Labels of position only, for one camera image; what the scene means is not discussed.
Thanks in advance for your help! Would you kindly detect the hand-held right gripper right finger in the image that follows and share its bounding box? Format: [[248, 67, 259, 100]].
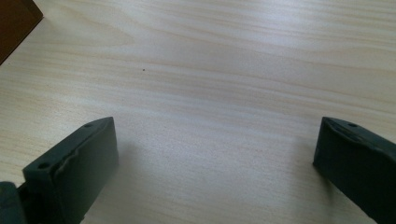
[[312, 116, 396, 224]]

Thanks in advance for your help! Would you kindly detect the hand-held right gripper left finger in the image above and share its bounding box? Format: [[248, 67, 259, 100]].
[[18, 116, 120, 224]]

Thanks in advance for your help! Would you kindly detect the dark brown wooden board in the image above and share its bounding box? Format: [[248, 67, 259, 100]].
[[0, 0, 44, 65]]

